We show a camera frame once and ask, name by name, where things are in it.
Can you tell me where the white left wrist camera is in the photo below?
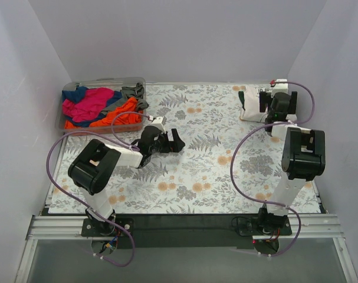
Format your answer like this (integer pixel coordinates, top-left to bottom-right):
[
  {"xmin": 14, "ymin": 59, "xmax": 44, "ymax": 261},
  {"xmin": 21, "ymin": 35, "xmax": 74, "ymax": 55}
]
[{"xmin": 150, "ymin": 116, "xmax": 166, "ymax": 133}]

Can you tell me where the floral patterned table mat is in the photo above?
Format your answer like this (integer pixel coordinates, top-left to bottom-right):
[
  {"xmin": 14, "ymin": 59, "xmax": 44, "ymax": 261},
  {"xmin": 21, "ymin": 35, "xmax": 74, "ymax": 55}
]
[{"xmin": 48, "ymin": 83, "xmax": 321, "ymax": 215}]

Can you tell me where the clear plastic bin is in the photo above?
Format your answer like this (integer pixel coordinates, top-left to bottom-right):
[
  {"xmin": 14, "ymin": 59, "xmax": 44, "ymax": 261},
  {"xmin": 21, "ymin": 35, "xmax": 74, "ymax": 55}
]
[{"xmin": 56, "ymin": 77, "xmax": 149, "ymax": 133}]

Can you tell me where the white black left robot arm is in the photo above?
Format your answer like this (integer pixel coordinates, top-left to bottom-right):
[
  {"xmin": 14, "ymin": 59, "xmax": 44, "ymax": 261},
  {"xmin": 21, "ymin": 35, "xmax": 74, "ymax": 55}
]
[{"xmin": 68, "ymin": 126, "xmax": 185, "ymax": 236}]

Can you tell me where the white and green t-shirt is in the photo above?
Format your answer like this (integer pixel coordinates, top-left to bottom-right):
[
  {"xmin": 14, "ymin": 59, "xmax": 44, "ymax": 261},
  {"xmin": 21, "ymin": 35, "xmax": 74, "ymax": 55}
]
[{"xmin": 238, "ymin": 85, "xmax": 267, "ymax": 123}]

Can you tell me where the aluminium frame rail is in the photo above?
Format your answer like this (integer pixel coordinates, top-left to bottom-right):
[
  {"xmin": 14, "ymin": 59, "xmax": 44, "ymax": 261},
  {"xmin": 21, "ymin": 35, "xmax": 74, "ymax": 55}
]
[{"xmin": 27, "ymin": 216, "xmax": 85, "ymax": 240}]

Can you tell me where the pink t-shirt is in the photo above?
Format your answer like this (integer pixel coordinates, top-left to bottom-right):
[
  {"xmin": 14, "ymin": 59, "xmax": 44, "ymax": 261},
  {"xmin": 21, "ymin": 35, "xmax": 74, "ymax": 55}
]
[{"xmin": 62, "ymin": 87, "xmax": 116, "ymax": 123}]

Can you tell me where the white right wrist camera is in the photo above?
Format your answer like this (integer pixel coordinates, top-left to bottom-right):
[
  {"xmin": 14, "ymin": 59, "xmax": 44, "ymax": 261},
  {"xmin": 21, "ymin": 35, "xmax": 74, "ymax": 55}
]
[{"xmin": 270, "ymin": 79, "xmax": 288, "ymax": 97}]

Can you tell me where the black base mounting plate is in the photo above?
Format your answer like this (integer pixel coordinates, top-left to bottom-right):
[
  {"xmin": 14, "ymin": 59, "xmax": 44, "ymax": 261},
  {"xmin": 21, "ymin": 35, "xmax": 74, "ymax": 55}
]
[{"xmin": 81, "ymin": 213, "xmax": 292, "ymax": 249}]

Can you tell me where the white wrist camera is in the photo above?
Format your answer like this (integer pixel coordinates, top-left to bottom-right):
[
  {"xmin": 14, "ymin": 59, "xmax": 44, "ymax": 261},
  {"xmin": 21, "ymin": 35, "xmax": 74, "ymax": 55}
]
[
  {"xmin": 270, "ymin": 79, "xmax": 288, "ymax": 97},
  {"xmin": 150, "ymin": 116, "xmax": 166, "ymax": 133}
]

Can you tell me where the orange t-shirt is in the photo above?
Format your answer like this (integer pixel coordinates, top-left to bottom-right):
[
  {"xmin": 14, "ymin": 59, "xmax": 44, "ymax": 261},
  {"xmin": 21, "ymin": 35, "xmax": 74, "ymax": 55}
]
[{"xmin": 64, "ymin": 98, "xmax": 144, "ymax": 129}]

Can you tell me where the navy blue t-shirt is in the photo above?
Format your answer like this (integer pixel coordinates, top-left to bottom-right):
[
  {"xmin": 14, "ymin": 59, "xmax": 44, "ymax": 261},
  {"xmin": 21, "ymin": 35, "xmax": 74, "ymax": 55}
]
[{"xmin": 62, "ymin": 86, "xmax": 123, "ymax": 124}]

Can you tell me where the grey t-shirt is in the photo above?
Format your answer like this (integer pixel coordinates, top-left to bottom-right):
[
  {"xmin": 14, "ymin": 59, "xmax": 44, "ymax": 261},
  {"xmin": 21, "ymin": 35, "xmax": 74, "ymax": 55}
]
[{"xmin": 100, "ymin": 83, "xmax": 149, "ymax": 115}]

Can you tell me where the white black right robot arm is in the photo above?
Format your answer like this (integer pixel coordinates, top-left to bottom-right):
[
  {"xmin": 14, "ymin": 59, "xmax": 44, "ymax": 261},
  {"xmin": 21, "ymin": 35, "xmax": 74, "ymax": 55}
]
[{"xmin": 257, "ymin": 91, "xmax": 326, "ymax": 235}]

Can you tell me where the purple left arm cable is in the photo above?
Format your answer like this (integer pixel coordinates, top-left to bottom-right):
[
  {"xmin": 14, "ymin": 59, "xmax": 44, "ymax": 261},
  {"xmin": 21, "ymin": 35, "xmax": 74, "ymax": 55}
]
[{"xmin": 46, "ymin": 112, "xmax": 155, "ymax": 268}]

